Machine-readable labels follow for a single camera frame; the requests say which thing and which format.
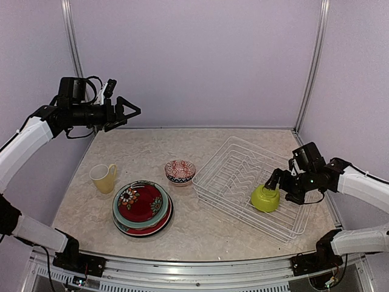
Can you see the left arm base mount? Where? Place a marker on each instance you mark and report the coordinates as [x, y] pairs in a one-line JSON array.
[[89, 265]]

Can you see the aluminium corner post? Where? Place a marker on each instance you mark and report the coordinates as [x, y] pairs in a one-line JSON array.
[[71, 38], [313, 69]]

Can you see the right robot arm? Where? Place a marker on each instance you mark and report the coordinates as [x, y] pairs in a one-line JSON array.
[[309, 171]]

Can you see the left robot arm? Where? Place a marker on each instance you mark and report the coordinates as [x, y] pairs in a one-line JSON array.
[[77, 104]]

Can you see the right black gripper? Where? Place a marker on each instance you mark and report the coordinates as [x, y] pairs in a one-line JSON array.
[[298, 198]]

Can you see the light teal floral plate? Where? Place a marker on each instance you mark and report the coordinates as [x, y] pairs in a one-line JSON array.
[[149, 223]]

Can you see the black rimmed beige plate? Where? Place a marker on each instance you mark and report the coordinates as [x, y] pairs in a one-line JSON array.
[[170, 208]]

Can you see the right aluminium corner post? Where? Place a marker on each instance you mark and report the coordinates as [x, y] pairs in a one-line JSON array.
[[313, 69]]

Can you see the yellow mug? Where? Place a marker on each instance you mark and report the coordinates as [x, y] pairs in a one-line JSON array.
[[103, 177]]

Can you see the left aluminium corner post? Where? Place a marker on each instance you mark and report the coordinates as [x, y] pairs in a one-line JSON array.
[[71, 38]]

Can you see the pink scalloped plate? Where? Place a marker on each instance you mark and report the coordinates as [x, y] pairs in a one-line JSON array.
[[144, 232]]

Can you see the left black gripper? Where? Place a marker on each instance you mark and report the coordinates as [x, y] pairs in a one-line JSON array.
[[117, 115]]

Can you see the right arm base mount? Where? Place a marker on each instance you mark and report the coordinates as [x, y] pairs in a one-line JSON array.
[[303, 264]]

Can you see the blue white patterned cup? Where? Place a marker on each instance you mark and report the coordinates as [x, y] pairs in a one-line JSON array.
[[180, 171]]

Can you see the white red patterned bowl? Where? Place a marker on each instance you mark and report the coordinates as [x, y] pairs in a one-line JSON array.
[[181, 184]]

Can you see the white wire dish rack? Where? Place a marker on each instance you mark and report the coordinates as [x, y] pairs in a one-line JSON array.
[[228, 179]]

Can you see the lime green bowl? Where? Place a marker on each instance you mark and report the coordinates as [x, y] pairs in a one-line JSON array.
[[265, 200]]

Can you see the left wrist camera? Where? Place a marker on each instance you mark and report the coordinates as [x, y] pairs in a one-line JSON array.
[[105, 92]]

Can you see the aluminium front rail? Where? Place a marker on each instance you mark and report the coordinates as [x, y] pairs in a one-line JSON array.
[[272, 274]]

